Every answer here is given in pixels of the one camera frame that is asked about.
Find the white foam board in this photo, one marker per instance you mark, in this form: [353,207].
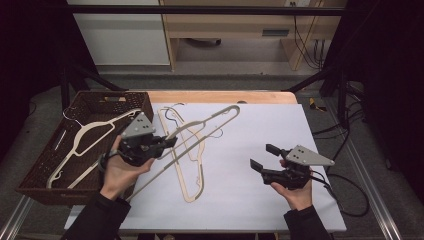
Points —
[253,133]

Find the black horizontal frame bar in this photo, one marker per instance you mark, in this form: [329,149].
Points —
[200,10]

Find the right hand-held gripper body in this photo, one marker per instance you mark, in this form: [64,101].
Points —
[306,156]

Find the wooden table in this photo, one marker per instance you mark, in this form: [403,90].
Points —
[213,96]

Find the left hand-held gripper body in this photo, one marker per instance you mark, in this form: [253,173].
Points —
[138,128]

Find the black metal stand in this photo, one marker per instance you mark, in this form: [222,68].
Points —
[341,96]
[65,90]

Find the yellow and black tool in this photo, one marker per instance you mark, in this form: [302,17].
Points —
[314,104]

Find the person's left hand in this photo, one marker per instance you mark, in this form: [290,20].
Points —
[120,173]

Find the brown woven basket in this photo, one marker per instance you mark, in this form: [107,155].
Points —
[36,188]

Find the black curtain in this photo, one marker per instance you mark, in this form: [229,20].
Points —
[30,60]
[390,83]

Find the beige plastic clothes hanger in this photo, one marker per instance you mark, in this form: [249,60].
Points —
[181,181]

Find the white cabinet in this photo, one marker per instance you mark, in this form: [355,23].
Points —
[123,40]

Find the grey-beige plastic clothes hanger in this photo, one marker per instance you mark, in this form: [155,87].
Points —
[213,116]

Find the light wooden desk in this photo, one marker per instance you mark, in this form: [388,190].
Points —
[233,25]

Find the person's right hand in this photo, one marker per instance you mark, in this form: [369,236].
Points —
[298,198]

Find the aluminium rail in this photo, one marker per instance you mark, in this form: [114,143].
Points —
[376,200]
[15,220]

